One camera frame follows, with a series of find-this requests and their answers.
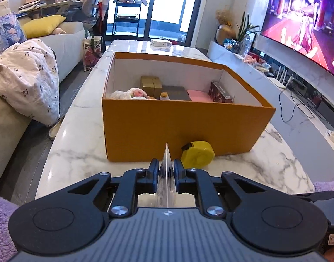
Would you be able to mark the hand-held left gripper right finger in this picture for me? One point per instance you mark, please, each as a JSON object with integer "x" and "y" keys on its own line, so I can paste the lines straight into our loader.
{"x": 179, "y": 177}

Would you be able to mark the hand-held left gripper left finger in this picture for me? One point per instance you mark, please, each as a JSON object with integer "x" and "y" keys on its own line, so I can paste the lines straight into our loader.
{"x": 153, "y": 177}

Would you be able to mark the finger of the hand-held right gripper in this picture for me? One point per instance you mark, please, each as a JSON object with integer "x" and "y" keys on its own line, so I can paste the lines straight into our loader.
{"x": 317, "y": 196}

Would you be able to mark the clear plastic packet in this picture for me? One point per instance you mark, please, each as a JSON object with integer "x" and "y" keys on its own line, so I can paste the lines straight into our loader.
{"x": 166, "y": 174}

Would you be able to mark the orange cardboard box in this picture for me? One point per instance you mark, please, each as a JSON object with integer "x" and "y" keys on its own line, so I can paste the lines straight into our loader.
{"x": 169, "y": 125}

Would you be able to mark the yellow tape measure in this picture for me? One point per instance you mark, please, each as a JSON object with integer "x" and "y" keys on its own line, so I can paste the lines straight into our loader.
{"x": 197, "y": 154}

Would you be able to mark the marble media console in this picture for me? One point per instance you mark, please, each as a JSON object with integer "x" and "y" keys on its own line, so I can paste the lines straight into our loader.
{"x": 300, "y": 131}

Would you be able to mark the pink flat box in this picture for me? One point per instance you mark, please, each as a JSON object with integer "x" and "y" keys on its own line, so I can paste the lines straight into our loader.
{"x": 199, "y": 95}

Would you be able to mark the grey flat box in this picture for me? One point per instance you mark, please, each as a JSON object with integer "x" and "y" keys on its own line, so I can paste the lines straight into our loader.
{"x": 178, "y": 91}

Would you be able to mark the white bunny plush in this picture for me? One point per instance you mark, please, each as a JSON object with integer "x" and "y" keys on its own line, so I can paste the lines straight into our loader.
{"x": 119, "y": 95}

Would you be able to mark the gold box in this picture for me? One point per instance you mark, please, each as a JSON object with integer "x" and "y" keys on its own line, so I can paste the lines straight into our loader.
{"x": 148, "y": 86}
{"x": 158, "y": 87}

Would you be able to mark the dark red box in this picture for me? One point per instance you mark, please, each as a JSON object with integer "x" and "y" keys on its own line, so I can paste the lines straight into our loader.
{"x": 221, "y": 92}

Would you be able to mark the beige slipper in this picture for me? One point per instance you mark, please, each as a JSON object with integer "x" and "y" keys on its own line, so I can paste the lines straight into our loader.
{"x": 55, "y": 128}

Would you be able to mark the white router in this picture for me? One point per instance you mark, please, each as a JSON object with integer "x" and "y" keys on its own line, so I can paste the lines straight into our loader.
{"x": 284, "y": 80}

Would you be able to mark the small white box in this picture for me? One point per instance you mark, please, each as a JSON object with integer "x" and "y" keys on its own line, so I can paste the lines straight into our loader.
{"x": 161, "y": 42}

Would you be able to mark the printed shopping bag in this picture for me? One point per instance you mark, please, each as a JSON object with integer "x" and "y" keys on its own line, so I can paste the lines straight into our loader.
{"x": 92, "y": 53}

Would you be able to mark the blue snack bag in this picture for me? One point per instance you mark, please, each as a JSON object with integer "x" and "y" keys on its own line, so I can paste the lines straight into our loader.
{"x": 231, "y": 45}

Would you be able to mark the grey sofa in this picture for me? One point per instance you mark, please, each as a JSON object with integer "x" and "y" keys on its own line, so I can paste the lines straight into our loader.
{"x": 9, "y": 136}

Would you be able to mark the gold vase with dried flowers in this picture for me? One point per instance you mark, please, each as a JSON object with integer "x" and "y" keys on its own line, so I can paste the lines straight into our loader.
{"x": 225, "y": 31}

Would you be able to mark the person's purple fuzzy clothing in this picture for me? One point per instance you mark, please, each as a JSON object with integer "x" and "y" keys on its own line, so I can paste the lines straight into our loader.
{"x": 3, "y": 229}

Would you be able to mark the green potted plant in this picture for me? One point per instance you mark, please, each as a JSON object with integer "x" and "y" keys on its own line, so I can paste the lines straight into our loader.
{"x": 247, "y": 31}

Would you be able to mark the white printed blanket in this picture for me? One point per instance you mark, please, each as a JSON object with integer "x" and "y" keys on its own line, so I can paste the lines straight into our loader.
{"x": 22, "y": 82}

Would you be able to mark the black shelf trolley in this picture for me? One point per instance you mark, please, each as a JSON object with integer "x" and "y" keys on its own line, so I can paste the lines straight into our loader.
{"x": 127, "y": 16}

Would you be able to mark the glass sliding door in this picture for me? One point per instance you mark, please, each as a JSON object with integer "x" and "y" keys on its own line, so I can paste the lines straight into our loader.
{"x": 167, "y": 2}

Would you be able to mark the grey office chair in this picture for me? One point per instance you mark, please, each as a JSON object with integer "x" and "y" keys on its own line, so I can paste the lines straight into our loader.
{"x": 90, "y": 4}

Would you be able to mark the yellow pillow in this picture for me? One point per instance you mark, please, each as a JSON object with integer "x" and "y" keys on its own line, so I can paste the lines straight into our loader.
{"x": 41, "y": 26}

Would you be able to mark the cluttered desk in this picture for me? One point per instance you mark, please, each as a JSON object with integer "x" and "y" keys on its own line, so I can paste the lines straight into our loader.
{"x": 52, "y": 4}

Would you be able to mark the blue floral pillow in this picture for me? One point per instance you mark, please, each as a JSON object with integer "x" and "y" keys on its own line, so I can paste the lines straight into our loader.
{"x": 6, "y": 34}

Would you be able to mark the wall television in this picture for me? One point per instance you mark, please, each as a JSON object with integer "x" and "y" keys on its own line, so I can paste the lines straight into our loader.
{"x": 300, "y": 24}

